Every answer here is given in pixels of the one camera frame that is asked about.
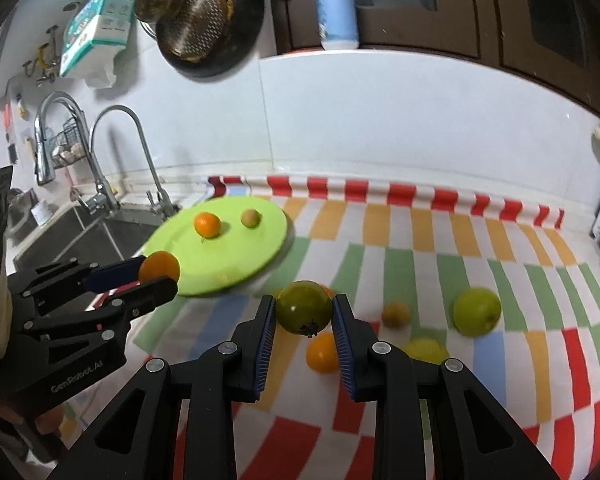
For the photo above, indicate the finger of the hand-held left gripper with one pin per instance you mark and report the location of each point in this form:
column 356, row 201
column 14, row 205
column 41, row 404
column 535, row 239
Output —
column 115, row 275
column 140, row 302

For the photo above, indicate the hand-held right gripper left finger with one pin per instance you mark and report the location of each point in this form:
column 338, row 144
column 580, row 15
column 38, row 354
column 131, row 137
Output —
column 265, row 347

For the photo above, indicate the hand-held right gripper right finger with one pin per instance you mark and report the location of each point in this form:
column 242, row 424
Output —
column 344, row 350

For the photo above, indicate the small orange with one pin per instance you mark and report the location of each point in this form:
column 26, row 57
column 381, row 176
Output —
column 207, row 224
column 326, row 290
column 322, row 355
column 160, row 265

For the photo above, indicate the dark green round fruit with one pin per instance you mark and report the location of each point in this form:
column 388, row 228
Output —
column 304, row 307

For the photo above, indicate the small brown round fruit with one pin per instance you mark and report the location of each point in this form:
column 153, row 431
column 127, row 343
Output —
column 250, row 218
column 396, row 315

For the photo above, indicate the large yellow-green citrus fruit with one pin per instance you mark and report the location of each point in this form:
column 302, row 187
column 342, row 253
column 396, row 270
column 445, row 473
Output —
column 425, row 350

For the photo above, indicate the green round plate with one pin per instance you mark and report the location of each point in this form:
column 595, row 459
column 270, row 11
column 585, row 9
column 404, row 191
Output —
column 240, row 255

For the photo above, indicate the green apple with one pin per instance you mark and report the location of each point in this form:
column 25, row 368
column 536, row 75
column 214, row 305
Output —
column 476, row 311

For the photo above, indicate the person's left hand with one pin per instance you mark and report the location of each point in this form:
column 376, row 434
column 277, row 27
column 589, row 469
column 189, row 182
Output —
column 47, row 420

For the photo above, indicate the steel kitchen sink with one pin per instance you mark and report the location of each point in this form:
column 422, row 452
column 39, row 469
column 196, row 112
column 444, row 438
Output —
column 90, row 240

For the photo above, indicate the white cup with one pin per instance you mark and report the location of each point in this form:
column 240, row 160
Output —
column 43, row 212

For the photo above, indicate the chrome pull-down faucet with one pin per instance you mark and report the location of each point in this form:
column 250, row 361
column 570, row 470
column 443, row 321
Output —
column 44, row 160

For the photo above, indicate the colourful checked tablecloth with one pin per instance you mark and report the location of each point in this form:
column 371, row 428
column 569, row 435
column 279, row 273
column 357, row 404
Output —
column 430, row 240

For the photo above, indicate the green-white tissue package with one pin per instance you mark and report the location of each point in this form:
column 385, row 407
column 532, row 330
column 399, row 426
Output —
column 100, row 25

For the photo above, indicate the metal mesh strainer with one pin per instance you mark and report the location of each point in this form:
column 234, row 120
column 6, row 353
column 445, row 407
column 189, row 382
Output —
column 200, row 20

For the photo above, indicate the brass-coloured ladle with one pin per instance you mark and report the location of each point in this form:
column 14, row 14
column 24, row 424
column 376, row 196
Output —
column 155, row 0

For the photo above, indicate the black frying pan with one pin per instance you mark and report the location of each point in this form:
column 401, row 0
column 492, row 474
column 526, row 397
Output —
column 240, row 25

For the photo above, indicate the white-blue plastic bottle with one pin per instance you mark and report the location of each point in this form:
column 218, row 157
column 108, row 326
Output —
column 337, row 10

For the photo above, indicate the dark wooden cabinet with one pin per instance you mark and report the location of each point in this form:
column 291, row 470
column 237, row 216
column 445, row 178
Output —
column 460, row 30

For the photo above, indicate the wall hook rack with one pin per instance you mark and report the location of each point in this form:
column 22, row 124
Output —
column 47, row 60

